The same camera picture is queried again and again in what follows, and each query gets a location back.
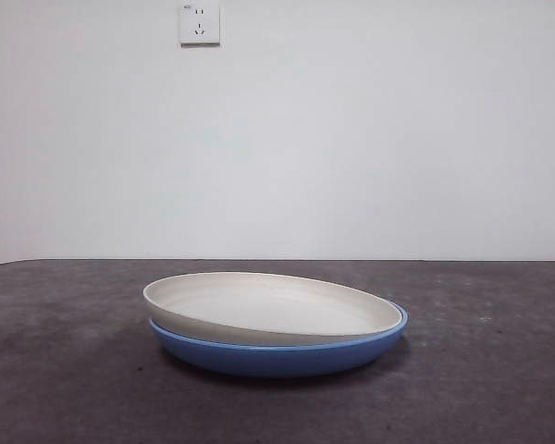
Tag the white round plate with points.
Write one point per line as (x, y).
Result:
(268, 305)

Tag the blue round plate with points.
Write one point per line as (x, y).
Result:
(282, 363)

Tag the white wall socket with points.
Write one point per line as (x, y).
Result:
(201, 25)

